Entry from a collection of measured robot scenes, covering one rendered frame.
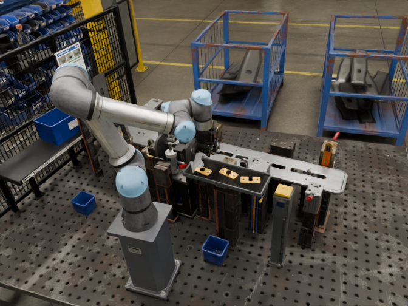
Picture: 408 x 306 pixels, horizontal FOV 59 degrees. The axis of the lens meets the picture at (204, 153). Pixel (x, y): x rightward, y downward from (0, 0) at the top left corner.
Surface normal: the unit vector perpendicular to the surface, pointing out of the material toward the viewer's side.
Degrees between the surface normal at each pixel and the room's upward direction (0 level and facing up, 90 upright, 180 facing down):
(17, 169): 0
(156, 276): 91
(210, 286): 0
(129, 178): 8
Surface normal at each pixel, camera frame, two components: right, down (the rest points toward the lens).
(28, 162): -0.06, -0.80
